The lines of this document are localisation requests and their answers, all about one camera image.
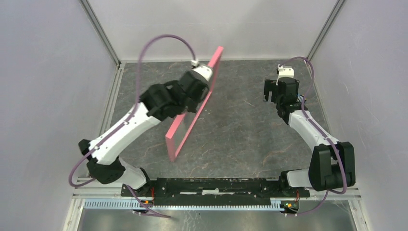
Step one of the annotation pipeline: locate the blue owl toy block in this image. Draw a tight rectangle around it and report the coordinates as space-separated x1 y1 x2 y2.
297 94 307 105

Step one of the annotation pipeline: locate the aluminium rail frame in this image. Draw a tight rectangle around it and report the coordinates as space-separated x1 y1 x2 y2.
66 67 369 231

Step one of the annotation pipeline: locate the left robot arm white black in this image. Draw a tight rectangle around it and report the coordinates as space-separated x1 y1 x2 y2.
78 67 213 196

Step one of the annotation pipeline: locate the pink wooden picture frame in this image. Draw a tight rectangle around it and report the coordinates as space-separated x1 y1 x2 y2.
165 46 224 162

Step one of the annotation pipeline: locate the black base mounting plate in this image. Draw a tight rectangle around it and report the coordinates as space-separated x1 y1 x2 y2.
121 178 310 206

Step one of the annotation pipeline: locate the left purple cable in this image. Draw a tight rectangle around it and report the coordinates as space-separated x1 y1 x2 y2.
68 34 200 219

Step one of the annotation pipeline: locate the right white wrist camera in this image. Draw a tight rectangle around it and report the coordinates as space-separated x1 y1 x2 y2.
276 64 294 85

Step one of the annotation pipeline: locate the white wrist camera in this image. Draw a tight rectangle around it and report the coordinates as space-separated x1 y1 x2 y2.
276 64 294 85
190 59 213 82

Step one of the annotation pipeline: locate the white slotted cable duct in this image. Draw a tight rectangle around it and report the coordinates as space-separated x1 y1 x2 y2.
83 199 299 211

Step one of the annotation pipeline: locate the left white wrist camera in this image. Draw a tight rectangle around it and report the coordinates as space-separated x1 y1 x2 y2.
190 59 213 82

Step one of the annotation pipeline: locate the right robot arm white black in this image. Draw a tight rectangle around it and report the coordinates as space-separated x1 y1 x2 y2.
264 77 356 196

